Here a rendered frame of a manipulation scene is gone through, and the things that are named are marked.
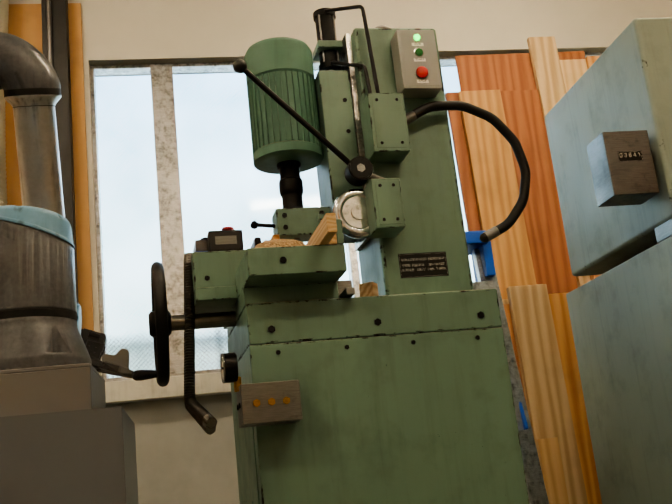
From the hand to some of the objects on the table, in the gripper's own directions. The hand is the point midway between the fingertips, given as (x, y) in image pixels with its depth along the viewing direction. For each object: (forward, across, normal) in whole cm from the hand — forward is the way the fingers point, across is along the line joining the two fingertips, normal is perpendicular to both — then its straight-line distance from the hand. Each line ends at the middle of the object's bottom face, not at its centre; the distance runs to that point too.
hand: (133, 376), depth 210 cm
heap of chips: (+23, -30, -30) cm, 48 cm away
